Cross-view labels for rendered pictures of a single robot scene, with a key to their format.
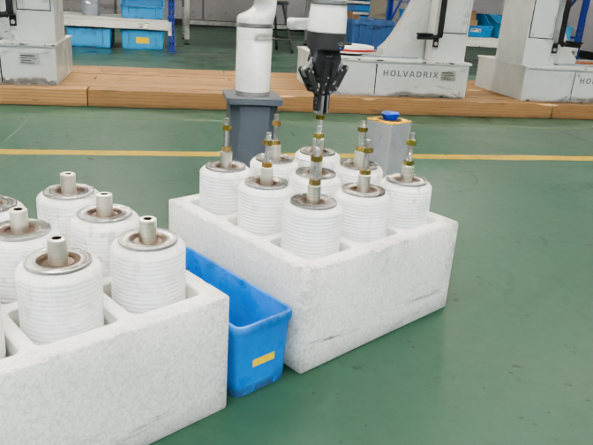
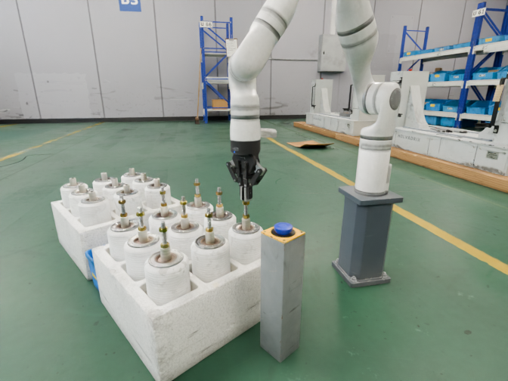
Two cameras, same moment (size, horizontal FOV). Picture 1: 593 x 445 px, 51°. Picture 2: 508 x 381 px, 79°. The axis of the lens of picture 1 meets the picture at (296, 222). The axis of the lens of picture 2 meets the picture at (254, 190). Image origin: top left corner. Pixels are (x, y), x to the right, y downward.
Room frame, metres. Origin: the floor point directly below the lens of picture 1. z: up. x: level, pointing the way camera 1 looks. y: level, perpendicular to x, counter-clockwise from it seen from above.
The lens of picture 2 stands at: (1.31, -0.80, 0.60)
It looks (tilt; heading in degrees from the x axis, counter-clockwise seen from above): 18 degrees down; 91
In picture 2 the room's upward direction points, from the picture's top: straight up
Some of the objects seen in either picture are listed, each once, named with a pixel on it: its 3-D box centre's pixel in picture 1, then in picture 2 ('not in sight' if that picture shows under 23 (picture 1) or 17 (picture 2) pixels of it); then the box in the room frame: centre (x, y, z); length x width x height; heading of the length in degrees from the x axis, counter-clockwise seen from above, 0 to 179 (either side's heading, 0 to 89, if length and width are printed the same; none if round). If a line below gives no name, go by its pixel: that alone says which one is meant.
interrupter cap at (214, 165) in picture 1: (225, 167); (198, 205); (1.11, 0.14, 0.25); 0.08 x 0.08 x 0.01
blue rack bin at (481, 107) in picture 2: not in sight; (487, 107); (5.15, 4.53, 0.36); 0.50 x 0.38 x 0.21; 13
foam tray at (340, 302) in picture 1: (309, 253); (189, 277); (1.11, -0.03, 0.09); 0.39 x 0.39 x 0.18; 43
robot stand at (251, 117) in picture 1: (250, 149); (363, 233); (1.67, 0.14, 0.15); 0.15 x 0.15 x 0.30; 13
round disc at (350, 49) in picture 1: (346, 48); not in sight; (3.49, -0.20, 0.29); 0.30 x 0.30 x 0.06
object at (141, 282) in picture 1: (149, 302); (97, 224); (0.74, 0.19, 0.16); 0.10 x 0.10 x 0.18
